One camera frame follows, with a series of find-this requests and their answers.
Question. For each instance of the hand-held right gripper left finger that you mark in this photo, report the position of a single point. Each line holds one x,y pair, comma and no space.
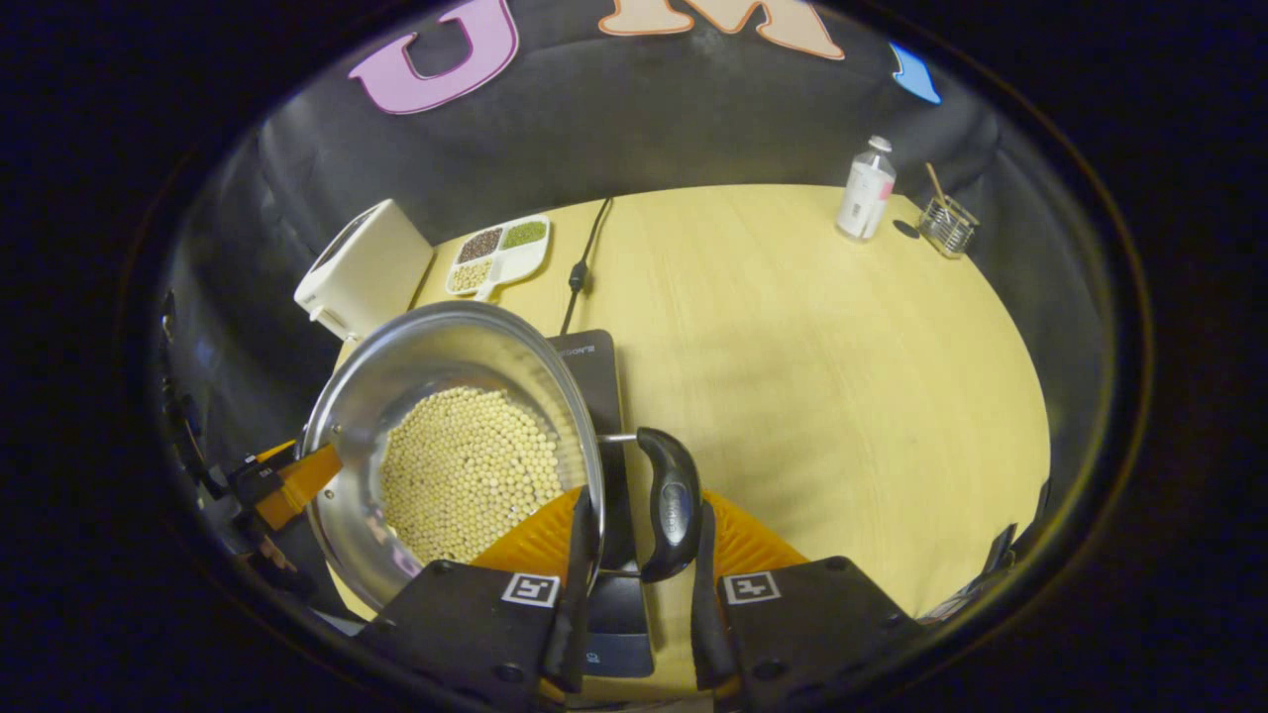
577,594

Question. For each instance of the black induction cooktop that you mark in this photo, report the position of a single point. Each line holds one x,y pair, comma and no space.
619,614

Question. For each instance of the wooden stick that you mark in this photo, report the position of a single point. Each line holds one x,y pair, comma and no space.
936,183

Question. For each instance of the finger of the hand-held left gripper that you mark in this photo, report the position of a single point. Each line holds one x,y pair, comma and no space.
297,480

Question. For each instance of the white box appliance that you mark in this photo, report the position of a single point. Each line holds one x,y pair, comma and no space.
362,267

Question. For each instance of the pile of yellow soybeans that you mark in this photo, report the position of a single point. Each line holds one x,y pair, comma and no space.
466,475

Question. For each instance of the black round table grommet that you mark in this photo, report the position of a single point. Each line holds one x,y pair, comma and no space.
906,230

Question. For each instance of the white divided dish with beans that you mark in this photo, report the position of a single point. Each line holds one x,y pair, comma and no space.
500,259

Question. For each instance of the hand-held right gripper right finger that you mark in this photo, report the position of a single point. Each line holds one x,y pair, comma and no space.
705,614

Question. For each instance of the clear plastic bottle white label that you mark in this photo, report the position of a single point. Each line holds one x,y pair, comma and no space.
865,193

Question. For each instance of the black backdrop cloth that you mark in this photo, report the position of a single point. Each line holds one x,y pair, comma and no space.
644,119

